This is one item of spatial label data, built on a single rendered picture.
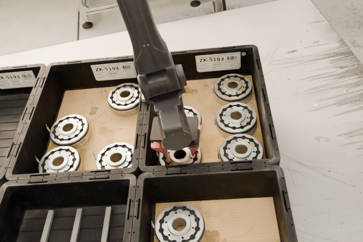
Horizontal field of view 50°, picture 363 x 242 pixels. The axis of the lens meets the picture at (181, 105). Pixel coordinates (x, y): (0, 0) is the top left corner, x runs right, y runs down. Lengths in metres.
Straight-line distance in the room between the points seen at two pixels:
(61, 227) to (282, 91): 0.77
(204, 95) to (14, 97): 0.58
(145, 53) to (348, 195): 0.65
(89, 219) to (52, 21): 2.47
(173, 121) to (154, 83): 0.08
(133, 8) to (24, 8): 2.95
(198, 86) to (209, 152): 0.24
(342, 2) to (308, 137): 1.98
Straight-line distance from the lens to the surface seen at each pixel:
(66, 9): 3.35
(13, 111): 1.25
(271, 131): 0.88
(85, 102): 1.17
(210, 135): 1.00
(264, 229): 0.87
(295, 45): 1.48
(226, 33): 1.54
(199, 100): 1.09
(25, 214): 1.01
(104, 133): 1.07
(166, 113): 0.72
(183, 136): 0.72
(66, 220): 0.95
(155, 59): 0.69
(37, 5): 3.55
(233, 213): 0.88
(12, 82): 1.27
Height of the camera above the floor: 1.61
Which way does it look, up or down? 46 degrees down
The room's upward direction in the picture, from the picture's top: 10 degrees counter-clockwise
